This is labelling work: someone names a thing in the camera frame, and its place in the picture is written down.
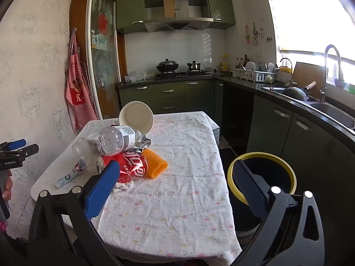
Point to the hanging wall decoration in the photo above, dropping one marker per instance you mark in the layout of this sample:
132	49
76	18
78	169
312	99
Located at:
251	34

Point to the grey box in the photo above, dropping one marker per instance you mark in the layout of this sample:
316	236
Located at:
216	135

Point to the green plastic container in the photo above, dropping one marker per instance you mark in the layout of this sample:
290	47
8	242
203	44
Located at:
351	88

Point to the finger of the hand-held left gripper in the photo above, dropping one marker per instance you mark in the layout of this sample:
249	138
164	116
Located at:
17	144
25	150

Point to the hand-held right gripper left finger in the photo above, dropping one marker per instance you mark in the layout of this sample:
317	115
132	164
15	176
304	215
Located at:
102	188

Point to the white tissue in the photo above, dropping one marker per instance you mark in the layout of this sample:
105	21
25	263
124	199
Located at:
124	186

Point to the small white yogurt cup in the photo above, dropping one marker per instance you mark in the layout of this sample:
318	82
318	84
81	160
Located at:
93	141

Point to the small bowl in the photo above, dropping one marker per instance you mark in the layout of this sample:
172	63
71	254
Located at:
340	83

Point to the green wall cabinets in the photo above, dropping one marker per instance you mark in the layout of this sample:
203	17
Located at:
219	5

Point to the yellow oil bottle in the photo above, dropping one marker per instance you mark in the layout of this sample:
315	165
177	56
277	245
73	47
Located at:
224	65

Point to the wooden cutting board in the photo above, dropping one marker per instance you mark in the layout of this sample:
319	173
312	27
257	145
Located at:
307	74

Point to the steel range hood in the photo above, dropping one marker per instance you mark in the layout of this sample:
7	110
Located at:
177	22

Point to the black gas stove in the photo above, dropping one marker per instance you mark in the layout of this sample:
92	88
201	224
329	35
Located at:
183	74

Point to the green base cabinets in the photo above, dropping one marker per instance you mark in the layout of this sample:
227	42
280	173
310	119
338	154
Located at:
277	127

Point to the yellow rimmed dark bin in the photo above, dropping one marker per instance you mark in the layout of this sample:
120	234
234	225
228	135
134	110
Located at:
263	166

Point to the frosted glass sliding door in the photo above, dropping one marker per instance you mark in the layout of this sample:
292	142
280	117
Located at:
104	47

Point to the person's left hand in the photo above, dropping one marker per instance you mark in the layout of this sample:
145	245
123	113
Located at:
7	185

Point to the white floral tablecloth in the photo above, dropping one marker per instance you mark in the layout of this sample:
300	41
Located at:
172	199

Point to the white wall socket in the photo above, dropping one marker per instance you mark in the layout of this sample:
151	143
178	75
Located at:
260	54

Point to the white mug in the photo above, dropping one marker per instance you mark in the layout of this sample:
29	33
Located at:
233	74

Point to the bright window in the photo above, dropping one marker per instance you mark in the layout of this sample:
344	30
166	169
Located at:
310	13

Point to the clear plastic bottle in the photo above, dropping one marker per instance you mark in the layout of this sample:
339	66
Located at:
116	140

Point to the crumpled plastic bag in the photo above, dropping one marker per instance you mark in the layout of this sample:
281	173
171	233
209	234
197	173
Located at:
136	76

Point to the foil wrapper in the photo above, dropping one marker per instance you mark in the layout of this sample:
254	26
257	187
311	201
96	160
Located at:
144	141

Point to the black lidded wok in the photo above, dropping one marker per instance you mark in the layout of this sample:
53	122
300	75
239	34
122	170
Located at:
167	67

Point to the small black faucet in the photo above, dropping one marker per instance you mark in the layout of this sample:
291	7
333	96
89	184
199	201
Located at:
290	74

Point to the red soda can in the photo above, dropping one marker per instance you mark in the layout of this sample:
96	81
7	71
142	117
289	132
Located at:
133	165

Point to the tall steel faucet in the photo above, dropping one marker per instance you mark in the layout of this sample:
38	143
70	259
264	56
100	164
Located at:
324	69

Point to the dark stone countertop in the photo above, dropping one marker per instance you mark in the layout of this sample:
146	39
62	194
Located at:
249	84

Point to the white dish rack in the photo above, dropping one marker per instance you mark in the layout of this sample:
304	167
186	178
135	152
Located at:
255	75

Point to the yellow sponge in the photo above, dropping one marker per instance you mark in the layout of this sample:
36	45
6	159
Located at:
285	69

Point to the red checked apron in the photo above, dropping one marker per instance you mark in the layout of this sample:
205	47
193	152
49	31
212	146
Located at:
79	88

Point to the toothpaste tube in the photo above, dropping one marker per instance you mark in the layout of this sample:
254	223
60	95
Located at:
66	180

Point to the white plate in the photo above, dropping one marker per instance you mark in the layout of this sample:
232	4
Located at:
251	66

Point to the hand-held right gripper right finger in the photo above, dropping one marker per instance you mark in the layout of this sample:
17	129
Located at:
246	183

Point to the steel sink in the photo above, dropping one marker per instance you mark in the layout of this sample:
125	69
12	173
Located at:
330	110

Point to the dark sauce bottle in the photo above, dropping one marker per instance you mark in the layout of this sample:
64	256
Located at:
247	60

